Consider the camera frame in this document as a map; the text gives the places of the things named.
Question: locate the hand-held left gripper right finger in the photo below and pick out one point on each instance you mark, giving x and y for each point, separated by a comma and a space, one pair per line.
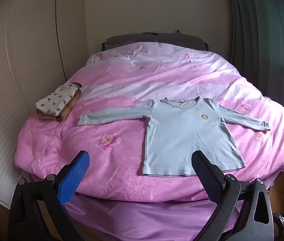
207, 176

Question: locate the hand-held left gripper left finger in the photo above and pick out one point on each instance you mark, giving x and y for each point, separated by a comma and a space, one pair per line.
73, 176

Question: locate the light blue long-sleeve shirt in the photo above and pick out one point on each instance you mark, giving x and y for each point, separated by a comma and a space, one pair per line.
182, 135

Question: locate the pink floral duvet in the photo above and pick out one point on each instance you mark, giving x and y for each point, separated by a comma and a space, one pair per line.
121, 160

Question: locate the folded brown plaid garment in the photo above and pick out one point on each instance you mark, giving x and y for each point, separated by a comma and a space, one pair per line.
69, 106

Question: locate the purple bed sheet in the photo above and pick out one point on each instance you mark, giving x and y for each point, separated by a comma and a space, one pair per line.
144, 218

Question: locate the folded white printed garment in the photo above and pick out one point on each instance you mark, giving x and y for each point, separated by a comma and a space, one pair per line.
54, 100

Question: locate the green curtain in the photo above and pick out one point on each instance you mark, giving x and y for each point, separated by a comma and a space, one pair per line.
257, 30

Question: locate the grey padded headboard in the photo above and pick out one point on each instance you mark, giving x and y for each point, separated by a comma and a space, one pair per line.
182, 40

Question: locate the white louvred wardrobe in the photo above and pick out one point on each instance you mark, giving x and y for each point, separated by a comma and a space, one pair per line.
31, 42

